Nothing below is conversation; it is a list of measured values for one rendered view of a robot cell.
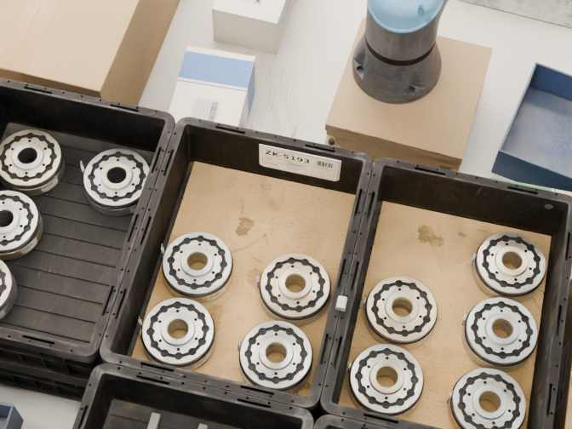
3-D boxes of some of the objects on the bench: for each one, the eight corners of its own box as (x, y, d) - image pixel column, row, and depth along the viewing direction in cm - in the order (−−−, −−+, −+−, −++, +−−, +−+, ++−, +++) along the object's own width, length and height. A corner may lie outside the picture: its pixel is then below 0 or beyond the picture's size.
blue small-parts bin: (527, 84, 191) (535, 61, 185) (608, 114, 188) (619, 91, 182) (490, 172, 182) (498, 150, 176) (574, 204, 179) (586, 183, 173)
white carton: (190, 76, 191) (186, 45, 183) (255, 87, 190) (255, 56, 182) (163, 170, 181) (158, 142, 173) (232, 182, 181) (231, 154, 173)
